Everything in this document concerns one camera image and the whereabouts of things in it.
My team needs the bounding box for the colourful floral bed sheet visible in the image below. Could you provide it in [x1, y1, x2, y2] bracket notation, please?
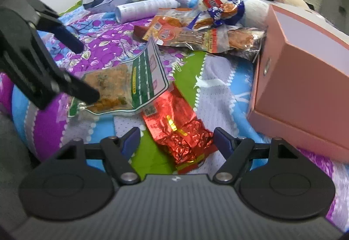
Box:
[0, 0, 349, 232]

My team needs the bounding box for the green white snack bag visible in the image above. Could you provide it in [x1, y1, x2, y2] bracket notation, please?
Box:
[67, 38, 170, 117]

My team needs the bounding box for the blue white snack packet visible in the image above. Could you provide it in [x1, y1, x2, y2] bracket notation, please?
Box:
[190, 0, 246, 29]

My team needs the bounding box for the red foil snack bag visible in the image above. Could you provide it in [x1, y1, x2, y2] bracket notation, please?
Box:
[142, 84, 217, 174]

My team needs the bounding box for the clear bread snack pack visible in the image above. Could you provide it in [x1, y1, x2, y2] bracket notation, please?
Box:
[156, 25, 266, 62]

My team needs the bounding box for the white cylindrical tube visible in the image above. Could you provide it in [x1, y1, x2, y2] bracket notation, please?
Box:
[115, 0, 180, 24]

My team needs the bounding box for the orange silver snack bag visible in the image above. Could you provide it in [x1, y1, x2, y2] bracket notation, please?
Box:
[142, 8, 213, 45]

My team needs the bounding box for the small red snack packet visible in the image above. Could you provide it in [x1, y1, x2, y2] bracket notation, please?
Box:
[202, 0, 223, 8]

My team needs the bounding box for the pink cardboard box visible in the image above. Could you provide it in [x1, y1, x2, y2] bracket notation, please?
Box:
[247, 4, 348, 163]

